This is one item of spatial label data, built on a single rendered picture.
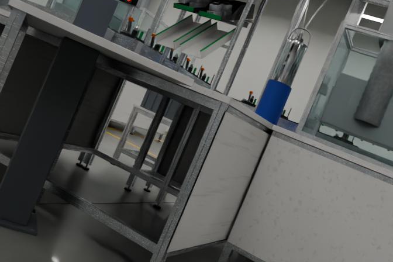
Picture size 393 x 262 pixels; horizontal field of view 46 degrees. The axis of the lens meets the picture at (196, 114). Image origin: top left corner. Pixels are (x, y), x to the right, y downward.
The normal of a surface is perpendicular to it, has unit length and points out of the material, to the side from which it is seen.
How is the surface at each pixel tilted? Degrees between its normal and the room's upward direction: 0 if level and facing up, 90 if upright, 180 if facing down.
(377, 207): 90
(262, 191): 90
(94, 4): 90
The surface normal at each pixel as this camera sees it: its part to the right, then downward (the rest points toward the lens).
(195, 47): -0.09, -0.81
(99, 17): 0.33, 0.13
